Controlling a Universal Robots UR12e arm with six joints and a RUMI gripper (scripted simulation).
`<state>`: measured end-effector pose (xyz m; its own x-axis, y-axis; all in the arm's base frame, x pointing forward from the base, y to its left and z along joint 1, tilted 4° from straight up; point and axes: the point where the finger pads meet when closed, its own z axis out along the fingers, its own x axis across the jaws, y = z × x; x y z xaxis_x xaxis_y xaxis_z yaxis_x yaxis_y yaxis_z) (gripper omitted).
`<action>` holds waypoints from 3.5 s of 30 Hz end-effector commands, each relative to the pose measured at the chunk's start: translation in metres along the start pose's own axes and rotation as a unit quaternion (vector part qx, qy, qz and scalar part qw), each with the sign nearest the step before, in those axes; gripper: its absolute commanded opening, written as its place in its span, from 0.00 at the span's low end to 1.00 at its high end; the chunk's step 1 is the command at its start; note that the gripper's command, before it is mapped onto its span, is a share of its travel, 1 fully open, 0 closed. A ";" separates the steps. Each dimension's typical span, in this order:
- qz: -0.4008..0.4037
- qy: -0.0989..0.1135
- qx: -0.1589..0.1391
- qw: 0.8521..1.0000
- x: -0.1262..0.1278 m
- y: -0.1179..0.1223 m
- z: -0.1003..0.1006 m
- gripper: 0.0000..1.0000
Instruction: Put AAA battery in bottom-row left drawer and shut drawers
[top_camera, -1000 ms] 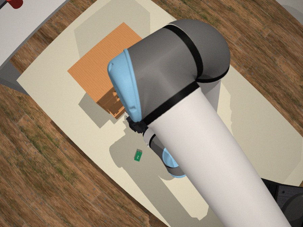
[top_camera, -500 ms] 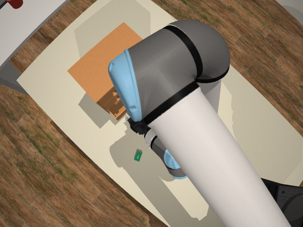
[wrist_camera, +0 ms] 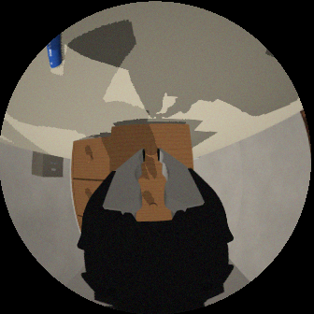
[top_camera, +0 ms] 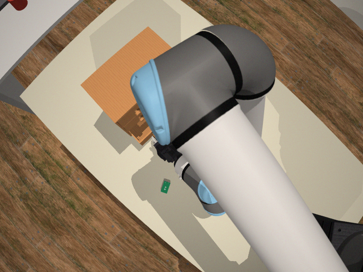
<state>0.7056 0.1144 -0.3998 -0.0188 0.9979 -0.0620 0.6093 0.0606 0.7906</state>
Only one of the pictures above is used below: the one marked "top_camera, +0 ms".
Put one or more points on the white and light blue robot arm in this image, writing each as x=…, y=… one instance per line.
x=206, y=96

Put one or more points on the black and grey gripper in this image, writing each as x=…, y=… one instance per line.
x=168, y=151

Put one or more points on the brown wooden drawer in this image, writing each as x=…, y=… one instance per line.
x=141, y=132
x=134, y=121
x=129, y=115

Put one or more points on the brown wooden chest of drawers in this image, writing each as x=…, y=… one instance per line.
x=109, y=85

